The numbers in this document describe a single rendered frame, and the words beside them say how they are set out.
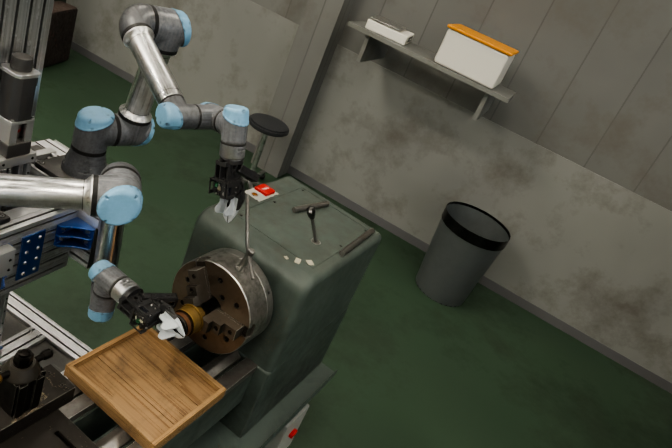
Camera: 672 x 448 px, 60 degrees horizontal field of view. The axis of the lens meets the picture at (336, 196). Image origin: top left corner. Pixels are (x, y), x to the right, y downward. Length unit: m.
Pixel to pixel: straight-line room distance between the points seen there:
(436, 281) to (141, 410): 3.10
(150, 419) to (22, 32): 1.18
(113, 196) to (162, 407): 0.63
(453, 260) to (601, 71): 1.76
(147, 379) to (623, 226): 3.91
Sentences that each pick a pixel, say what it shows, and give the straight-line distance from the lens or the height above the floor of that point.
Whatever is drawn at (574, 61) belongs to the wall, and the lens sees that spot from 4.75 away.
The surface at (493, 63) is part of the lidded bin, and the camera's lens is 4.16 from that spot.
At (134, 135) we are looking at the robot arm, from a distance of 2.18.
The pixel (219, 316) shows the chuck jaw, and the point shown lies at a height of 1.10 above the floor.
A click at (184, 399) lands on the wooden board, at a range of 1.87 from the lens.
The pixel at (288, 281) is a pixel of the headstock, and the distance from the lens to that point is 1.87.
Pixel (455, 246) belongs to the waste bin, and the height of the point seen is 0.51.
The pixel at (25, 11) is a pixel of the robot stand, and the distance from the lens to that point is 1.98.
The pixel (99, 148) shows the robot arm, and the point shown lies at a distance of 2.15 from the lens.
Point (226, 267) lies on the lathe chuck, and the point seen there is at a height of 1.24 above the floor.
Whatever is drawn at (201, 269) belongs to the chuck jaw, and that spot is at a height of 1.20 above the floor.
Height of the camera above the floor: 2.26
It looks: 24 degrees down
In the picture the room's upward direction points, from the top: 24 degrees clockwise
